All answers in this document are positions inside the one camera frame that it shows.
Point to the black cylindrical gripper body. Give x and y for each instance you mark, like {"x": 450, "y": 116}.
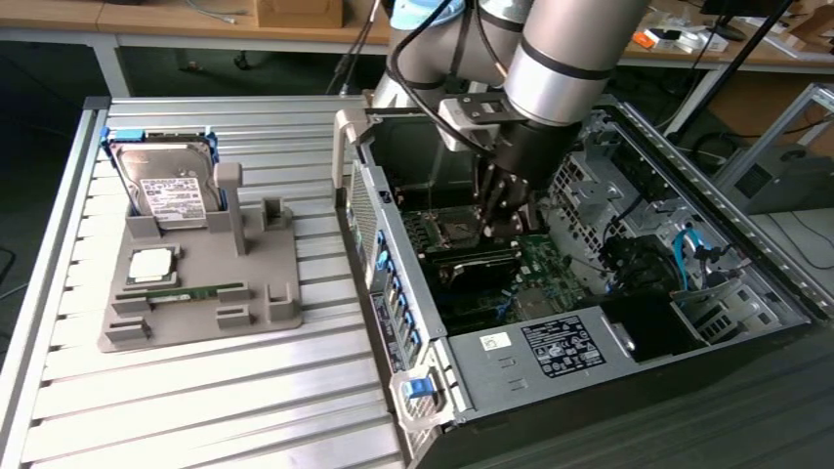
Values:
{"x": 534, "y": 151}

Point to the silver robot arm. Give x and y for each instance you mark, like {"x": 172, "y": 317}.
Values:
{"x": 561, "y": 63}

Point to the perforated metal disk bay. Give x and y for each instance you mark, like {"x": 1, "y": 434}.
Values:
{"x": 586, "y": 190}

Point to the thin socket locking lever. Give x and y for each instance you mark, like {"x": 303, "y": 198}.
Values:
{"x": 430, "y": 200}

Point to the CPU socket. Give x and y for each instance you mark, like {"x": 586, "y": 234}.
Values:
{"x": 456, "y": 227}

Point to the green Dell motherboard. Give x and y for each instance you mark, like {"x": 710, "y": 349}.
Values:
{"x": 547, "y": 264}

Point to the orange and black box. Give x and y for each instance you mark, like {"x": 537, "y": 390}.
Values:
{"x": 654, "y": 39}

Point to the silver chipset heatsink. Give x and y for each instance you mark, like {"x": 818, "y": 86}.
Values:
{"x": 539, "y": 303}

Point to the white box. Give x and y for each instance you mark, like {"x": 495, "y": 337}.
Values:
{"x": 706, "y": 44}

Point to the black stand pole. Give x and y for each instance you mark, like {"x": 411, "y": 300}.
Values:
{"x": 745, "y": 54}

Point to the grey computer tower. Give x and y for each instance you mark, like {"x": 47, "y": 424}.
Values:
{"x": 782, "y": 181}

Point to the black monitor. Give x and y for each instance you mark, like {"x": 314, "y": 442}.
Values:
{"x": 723, "y": 7}

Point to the slotted metal disk bay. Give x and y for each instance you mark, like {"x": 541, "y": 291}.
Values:
{"x": 717, "y": 317}

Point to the grey power supply unit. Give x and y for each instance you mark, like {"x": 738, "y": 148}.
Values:
{"x": 495, "y": 371}

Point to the brown cardboard box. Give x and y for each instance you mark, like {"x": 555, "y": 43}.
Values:
{"x": 299, "y": 12}

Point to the blue case latch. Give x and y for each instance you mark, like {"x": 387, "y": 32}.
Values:
{"x": 416, "y": 389}

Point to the open black PC case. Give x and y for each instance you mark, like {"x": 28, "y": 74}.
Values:
{"x": 586, "y": 430}

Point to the green RAM stick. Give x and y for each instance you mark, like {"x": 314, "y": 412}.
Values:
{"x": 188, "y": 293}

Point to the grey plastic parts rack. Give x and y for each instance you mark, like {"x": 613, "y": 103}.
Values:
{"x": 195, "y": 322}

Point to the silver CPU chip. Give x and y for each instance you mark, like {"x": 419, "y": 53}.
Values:
{"x": 151, "y": 266}

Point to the wooden desk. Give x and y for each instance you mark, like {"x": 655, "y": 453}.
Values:
{"x": 65, "y": 19}

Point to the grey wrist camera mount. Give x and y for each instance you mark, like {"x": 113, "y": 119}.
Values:
{"x": 475, "y": 115}

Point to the aluminium profile frame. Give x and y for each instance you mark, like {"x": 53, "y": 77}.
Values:
{"x": 811, "y": 98}

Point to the hard disk in blue frame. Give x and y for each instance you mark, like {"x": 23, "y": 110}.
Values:
{"x": 170, "y": 195}

